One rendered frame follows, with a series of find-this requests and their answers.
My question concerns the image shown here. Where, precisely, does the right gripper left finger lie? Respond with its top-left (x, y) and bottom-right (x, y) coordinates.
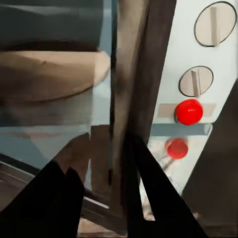
top-left (0, 132), bottom-right (91, 238)

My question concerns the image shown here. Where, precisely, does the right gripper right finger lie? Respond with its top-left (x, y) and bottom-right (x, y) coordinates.
top-left (124, 132), bottom-right (208, 238)

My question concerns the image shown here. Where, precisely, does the microwave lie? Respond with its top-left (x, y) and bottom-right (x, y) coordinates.
top-left (0, 0), bottom-right (238, 236)

